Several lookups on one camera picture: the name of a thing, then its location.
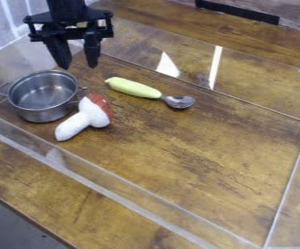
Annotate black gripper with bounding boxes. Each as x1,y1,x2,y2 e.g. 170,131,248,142
24,0,113,69

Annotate spoon with green handle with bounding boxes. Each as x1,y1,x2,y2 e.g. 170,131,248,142
104,77,195,109

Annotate clear acrylic enclosure wall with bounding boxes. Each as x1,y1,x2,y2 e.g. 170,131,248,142
0,0,300,249

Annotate silver metal pot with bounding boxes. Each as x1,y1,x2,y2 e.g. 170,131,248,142
0,70,87,124

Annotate red and white plush mushroom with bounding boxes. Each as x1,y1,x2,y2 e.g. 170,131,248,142
55,93,113,141

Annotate black bar in background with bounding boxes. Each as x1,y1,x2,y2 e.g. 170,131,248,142
194,0,279,25

